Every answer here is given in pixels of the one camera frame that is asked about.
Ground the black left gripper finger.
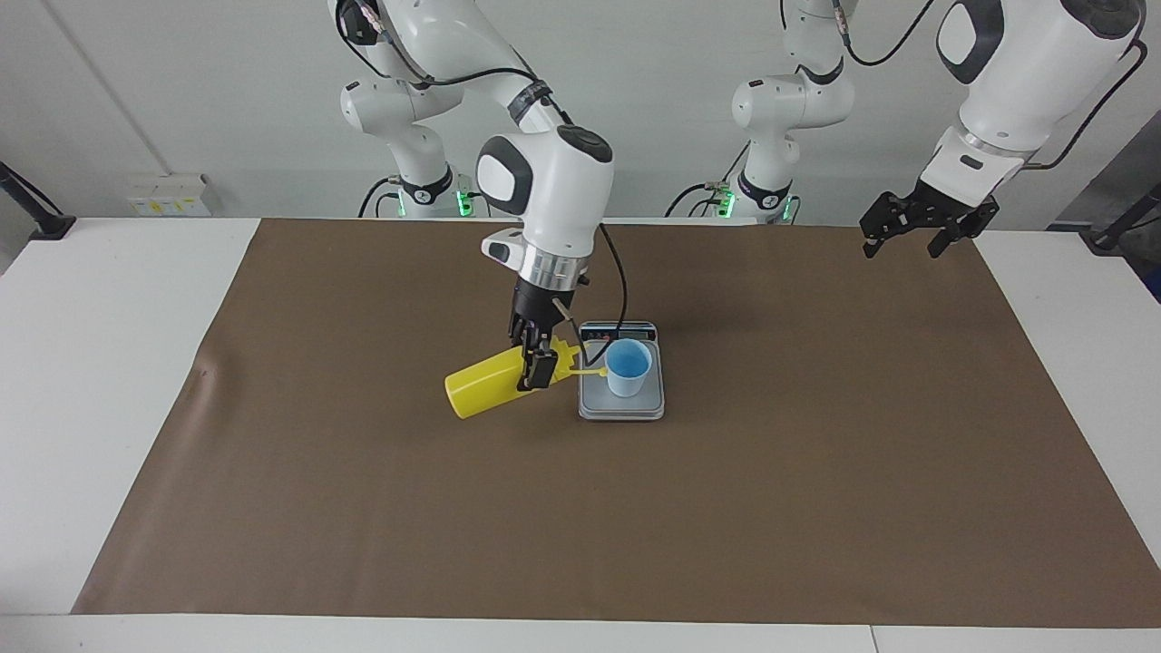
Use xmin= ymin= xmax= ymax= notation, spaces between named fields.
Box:
xmin=860 ymin=192 xmax=919 ymax=261
xmin=925 ymin=216 xmax=981 ymax=261

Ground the yellow squeeze bottle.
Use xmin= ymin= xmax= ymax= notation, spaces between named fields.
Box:
xmin=444 ymin=336 xmax=609 ymax=420

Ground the light blue plastic cup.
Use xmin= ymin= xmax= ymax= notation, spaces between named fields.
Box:
xmin=605 ymin=340 xmax=653 ymax=398

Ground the silver digital kitchen scale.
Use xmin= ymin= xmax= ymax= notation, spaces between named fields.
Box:
xmin=578 ymin=321 xmax=666 ymax=422

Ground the brown paper table mat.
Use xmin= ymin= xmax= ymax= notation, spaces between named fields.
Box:
xmin=71 ymin=216 xmax=1161 ymax=629

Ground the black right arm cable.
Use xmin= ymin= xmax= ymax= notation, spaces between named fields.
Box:
xmin=336 ymin=0 xmax=629 ymax=368

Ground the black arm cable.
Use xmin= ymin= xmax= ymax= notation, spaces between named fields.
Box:
xmin=336 ymin=0 xmax=629 ymax=368
xmin=830 ymin=0 xmax=1149 ymax=173

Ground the black clamp mount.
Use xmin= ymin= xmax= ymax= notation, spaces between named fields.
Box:
xmin=0 ymin=161 xmax=76 ymax=242
xmin=1079 ymin=180 xmax=1161 ymax=255

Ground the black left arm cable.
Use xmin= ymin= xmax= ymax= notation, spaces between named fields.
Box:
xmin=830 ymin=0 xmax=1149 ymax=173

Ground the black left base cable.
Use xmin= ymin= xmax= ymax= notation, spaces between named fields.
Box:
xmin=665 ymin=141 xmax=754 ymax=219

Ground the black base cable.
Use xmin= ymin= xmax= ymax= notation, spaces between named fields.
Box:
xmin=358 ymin=176 xmax=405 ymax=219
xmin=665 ymin=141 xmax=754 ymax=219

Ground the black right base cable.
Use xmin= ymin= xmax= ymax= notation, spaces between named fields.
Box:
xmin=358 ymin=176 xmax=405 ymax=219

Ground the black right arm strap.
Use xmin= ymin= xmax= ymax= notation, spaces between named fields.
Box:
xmin=506 ymin=80 xmax=557 ymax=126

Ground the white wall socket box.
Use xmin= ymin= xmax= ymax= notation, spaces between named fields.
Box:
xmin=127 ymin=173 xmax=212 ymax=219

